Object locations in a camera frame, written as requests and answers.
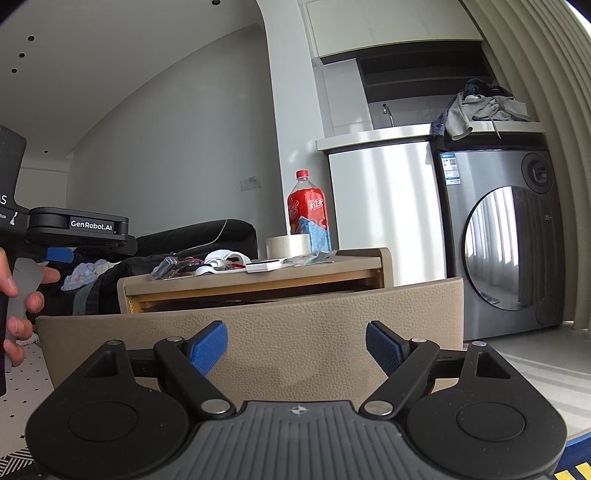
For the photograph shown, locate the beige leather nightstand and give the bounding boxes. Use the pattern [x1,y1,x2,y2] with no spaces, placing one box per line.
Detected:
[117,248,394,314]

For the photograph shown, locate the clear tape roll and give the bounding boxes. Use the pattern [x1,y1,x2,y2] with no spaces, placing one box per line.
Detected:
[266,234,311,259]

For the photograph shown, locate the chrome faucet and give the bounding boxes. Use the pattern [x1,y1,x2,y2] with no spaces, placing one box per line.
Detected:
[382,103,396,127]

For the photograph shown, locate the white charging cable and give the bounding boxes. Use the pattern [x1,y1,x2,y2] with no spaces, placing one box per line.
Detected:
[202,219,230,245]

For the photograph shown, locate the red soda bottle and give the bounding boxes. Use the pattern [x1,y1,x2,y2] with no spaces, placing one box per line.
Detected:
[287,170,332,252]

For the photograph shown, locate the clear plastic packet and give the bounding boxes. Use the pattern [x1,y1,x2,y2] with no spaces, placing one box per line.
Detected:
[148,256,178,281]

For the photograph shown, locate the beige curtain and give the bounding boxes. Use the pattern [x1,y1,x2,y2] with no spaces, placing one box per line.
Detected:
[464,1,590,329]

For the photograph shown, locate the white small box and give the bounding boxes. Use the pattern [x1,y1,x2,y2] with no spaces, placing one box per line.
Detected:
[245,259,284,274]

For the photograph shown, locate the silver washing machine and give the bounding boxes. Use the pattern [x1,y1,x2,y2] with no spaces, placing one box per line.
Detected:
[438,149,565,341]

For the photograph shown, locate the blue yellow floor mat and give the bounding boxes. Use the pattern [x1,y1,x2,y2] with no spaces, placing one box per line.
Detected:
[554,432,591,480]

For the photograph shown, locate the clothes on sofa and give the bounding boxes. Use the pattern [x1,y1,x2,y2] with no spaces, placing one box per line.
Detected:
[61,259,117,292]

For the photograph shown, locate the person's left hand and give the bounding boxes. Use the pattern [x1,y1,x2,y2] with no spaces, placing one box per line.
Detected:
[1,249,60,366]

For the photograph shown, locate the white wall socket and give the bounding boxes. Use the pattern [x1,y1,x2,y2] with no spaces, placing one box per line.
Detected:
[239,176,260,191]

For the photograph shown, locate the pile of grey clothes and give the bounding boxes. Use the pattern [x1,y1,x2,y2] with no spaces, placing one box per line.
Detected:
[430,78,531,141]

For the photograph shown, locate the black leather sofa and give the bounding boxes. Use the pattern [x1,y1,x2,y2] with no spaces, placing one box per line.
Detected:
[39,219,259,316]

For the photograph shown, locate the white crumpled cloth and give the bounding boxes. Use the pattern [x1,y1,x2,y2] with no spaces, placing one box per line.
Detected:
[194,249,252,276]

